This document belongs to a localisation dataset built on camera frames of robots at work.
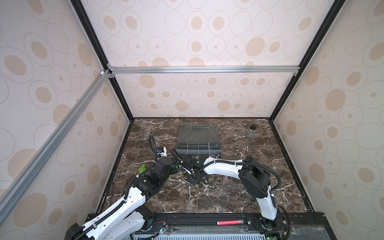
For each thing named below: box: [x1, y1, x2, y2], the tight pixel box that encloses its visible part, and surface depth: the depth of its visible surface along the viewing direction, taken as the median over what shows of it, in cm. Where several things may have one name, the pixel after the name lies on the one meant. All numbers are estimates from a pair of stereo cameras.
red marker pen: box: [216, 219, 244, 226], surface depth 76 cm
